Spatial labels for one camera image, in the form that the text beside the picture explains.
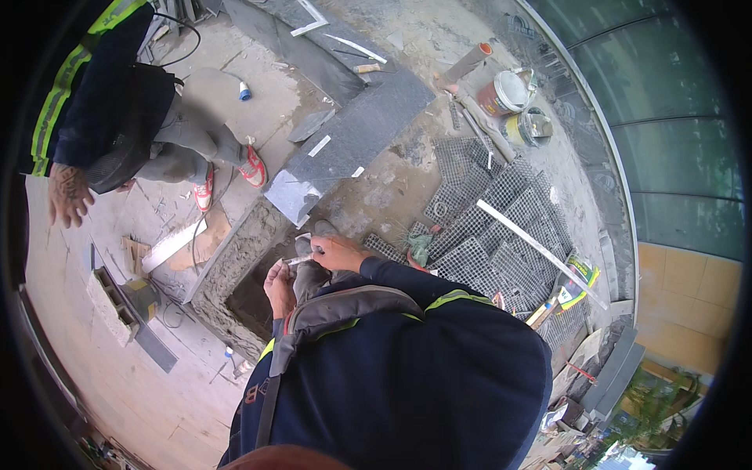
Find stack of grey stone slabs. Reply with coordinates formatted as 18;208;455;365
578;326;647;421

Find grey concrete block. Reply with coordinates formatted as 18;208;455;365
87;266;141;347

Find grey cardboard tube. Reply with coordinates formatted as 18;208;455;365
441;42;494;87

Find yellow bucket with tools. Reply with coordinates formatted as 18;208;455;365
501;106;554;148

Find small grey stone piece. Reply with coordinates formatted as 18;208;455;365
287;108;337;143

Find black cable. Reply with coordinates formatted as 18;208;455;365
150;12;202;68

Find person's left hand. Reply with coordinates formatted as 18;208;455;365
263;260;298;322

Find green yellow adhesive bag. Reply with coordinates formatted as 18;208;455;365
553;253;601;312

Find heap of plastic grid mats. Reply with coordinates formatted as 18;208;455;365
362;136;593;353

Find metal ruler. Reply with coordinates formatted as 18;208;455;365
323;33;389;65

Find long dark granite slab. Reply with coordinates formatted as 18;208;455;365
264;69;437;229

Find small plastic bottle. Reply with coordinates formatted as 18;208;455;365
224;347;255;380

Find dark grey stone slab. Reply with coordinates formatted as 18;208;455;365
222;0;400;108

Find person's body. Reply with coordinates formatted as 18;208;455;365
217;257;553;470

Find white stone strip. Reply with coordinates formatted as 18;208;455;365
141;218;208;274

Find long aluminium straightedge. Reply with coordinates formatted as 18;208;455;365
476;199;609;311

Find green cloth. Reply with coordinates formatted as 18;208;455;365
407;233;434;269

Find dark stone strip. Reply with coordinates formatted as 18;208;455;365
130;320;179;374

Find person's right hand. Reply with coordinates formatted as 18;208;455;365
309;235;372;273

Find person's legs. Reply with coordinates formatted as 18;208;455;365
291;219;352;306

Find red white paint bucket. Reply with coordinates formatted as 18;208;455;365
476;70;530;117

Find metal set square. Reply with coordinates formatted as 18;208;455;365
289;0;330;38

